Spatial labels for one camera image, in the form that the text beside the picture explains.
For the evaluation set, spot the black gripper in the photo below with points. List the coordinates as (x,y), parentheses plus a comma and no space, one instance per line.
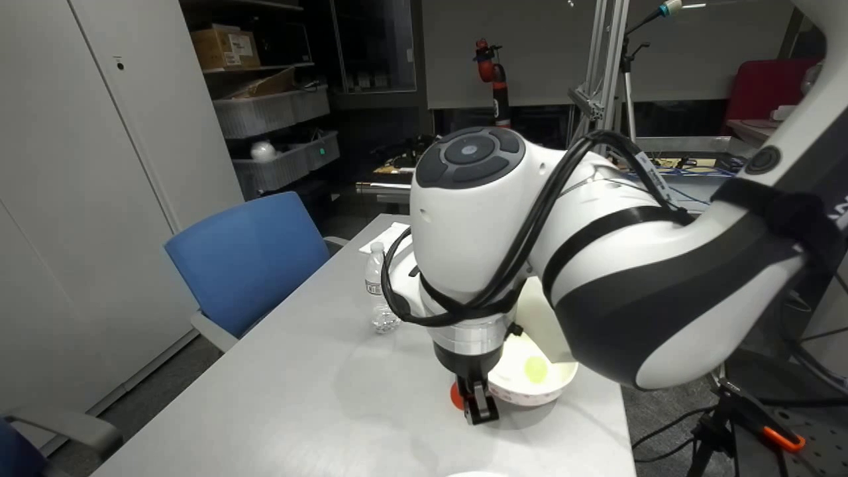
(473,376)

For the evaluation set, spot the orange black clamp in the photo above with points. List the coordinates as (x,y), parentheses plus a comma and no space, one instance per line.
(736,406)

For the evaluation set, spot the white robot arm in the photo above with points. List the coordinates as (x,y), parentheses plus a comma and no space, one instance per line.
(641,290)

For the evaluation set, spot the blue chair near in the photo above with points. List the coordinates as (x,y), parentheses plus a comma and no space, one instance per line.
(244,260)

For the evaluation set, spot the red ball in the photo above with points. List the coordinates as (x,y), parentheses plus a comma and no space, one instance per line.
(456,400)

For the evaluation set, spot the clear water bottle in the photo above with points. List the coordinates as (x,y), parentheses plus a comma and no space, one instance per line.
(383,319)

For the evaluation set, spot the white bowl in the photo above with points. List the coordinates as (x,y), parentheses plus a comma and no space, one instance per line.
(509,384)

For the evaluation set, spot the yellow ball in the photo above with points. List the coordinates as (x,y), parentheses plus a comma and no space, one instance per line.
(535,370)

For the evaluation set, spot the grey storage cabinet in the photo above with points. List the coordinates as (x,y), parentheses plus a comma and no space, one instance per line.
(106,149)

